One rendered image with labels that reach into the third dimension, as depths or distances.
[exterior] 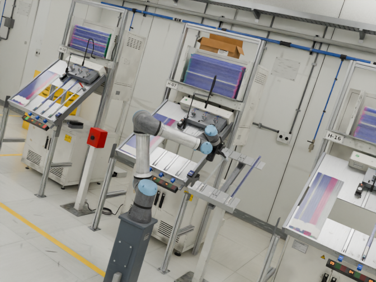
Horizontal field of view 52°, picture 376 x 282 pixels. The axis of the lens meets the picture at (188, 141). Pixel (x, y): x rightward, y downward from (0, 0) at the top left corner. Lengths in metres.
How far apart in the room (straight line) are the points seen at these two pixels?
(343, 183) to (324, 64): 2.00
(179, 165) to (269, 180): 1.89
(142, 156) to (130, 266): 0.66
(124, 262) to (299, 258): 1.24
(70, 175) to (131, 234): 1.83
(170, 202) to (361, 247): 1.51
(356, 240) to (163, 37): 3.79
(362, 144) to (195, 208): 1.34
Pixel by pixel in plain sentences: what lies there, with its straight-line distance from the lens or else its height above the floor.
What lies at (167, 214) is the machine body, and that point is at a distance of 3.32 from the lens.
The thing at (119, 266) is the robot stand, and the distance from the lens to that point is 2.48.
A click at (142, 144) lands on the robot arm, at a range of 2.37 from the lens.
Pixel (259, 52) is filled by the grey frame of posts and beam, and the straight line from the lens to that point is 3.20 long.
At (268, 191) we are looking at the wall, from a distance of 4.65.
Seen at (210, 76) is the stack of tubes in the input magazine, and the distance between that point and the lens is 3.27.
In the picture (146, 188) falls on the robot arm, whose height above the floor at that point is 0.76.
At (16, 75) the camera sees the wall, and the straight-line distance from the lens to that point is 7.47.
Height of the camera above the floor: 1.45
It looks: 9 degrees down
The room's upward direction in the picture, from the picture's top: 17 degrees clockwise
